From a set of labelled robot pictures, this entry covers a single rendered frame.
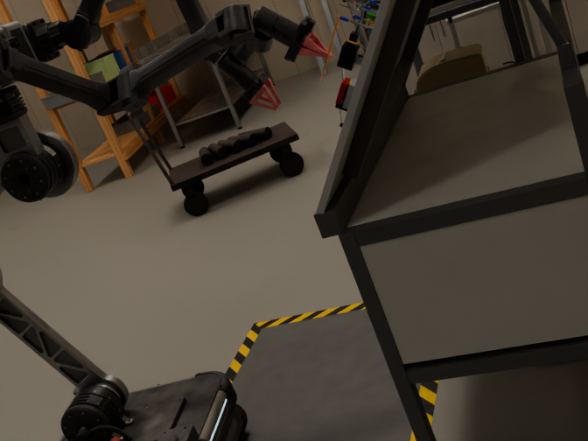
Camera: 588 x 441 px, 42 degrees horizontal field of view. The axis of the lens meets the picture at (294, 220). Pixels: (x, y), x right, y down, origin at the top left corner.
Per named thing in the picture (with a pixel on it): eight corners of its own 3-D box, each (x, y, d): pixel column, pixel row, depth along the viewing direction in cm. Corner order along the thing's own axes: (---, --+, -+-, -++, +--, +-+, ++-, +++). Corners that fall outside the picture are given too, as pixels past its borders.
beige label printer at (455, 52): (418, 122, 296) (402, 74, 290) (422, 107, 315) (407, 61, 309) (496, 98, 286) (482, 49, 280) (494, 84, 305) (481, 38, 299)
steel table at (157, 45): (277, 83, 937) (245, -2, 902) (243, 128, 756) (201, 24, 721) (222, 102, 957) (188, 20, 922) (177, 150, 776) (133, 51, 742)
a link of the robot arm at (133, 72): (117, 108, 198) (113, 72, 201) (135, 115, 203) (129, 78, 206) (240, 33, 175) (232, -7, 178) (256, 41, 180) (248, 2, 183)
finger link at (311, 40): (326, 69, 187) (293, 51, 187) (339, 44, 183) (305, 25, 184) (320, 78, 182) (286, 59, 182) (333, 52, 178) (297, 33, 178)
